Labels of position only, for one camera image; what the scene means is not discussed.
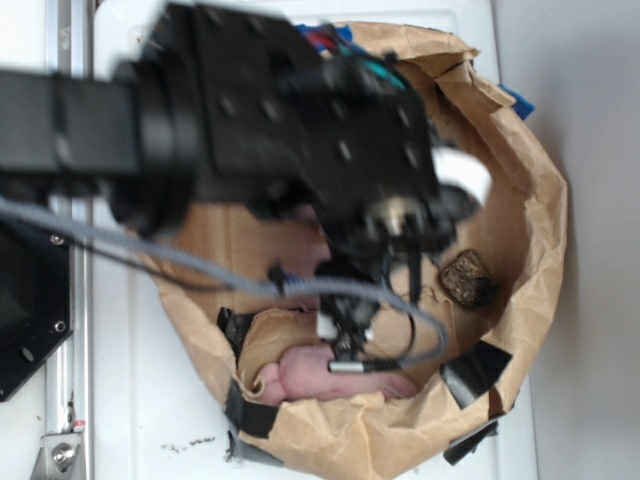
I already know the metal corner bracket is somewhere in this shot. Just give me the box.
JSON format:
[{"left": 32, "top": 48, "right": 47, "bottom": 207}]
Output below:
[{"left": 30, "top": 433, "right": 86, "bottom": 480}]

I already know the pink plush bunny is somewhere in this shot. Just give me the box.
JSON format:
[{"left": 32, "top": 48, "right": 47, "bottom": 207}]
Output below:
[{"left": 254, "top": 345, "right": 417, "bottom": 406}]

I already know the blue tape piece right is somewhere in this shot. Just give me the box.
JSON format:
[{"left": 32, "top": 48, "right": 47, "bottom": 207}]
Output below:
[{"left": 498, "top": 83, "right": 536, "bottom": 120}]

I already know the aluminium rail frame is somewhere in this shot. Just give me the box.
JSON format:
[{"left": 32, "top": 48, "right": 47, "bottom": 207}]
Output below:
[{"left": 45, "top": 0, "right": 96, "bottom": 479}]

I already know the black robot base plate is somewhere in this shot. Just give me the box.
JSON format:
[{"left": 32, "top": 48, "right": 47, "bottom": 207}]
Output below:
[{"left": 0, "top": 220, "right": 72, "bottom": 402}]

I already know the brown paper bag enclosure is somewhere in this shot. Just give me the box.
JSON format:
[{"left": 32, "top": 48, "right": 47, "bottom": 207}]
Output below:
[{"left": 146, "top": 22, "right": 568, "bottom": 479}]

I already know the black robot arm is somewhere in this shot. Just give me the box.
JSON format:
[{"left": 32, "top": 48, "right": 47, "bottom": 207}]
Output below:
[{"left": 1, "top": 4, "right": 492, "bottom": 270}]

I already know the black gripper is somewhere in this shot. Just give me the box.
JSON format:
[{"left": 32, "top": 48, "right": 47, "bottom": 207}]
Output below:
[{"left": 144, "top": 2, "right": 494, "bottom": 301}]

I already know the grey braided cable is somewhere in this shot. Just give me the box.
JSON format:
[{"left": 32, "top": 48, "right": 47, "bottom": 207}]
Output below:
[{"left": 0, "top": 195, "right": 449, "bottom": 373}]

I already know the dark brown rock block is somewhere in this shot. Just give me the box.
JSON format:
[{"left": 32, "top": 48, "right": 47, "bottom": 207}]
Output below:
[{"left": 439, "top": 249, "right": 499, "bottom": 310}]

